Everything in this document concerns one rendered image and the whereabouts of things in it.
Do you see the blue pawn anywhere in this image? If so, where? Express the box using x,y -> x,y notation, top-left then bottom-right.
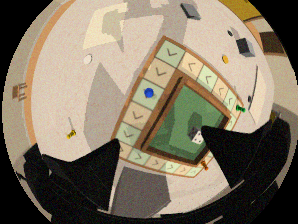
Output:
145,88 -> 154,97

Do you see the green pawn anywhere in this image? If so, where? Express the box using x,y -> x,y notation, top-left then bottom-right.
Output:
235,104 -> 246,112

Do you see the white die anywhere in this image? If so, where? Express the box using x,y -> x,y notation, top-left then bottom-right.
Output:
188,125 -> 204,144

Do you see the yellow game pawn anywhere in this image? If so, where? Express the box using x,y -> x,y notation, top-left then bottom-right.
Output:
67,129 -> 76,140

